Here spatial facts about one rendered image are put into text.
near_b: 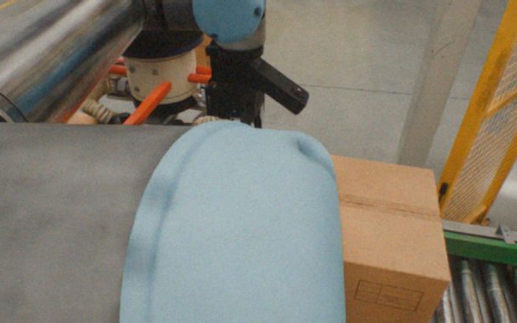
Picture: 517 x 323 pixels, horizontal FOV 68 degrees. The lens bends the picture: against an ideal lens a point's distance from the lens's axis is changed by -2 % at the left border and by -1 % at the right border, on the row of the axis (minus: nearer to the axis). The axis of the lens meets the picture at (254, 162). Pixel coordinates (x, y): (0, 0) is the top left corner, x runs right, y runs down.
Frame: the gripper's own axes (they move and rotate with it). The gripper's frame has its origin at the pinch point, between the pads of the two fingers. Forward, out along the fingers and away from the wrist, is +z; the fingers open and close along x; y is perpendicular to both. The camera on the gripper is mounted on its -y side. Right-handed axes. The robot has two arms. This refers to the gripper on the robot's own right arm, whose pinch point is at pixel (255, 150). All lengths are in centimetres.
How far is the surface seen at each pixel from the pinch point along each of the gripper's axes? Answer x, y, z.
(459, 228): -58, -64, 68
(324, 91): -263, 3, 128
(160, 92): -14.0, 24.9, -1.2
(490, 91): -66, -58, 15
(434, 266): -8, -40, 32
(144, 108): -7.1, 25.2, -1.3
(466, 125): -67, -56, 29
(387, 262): -6.3, -29.9, 31.8
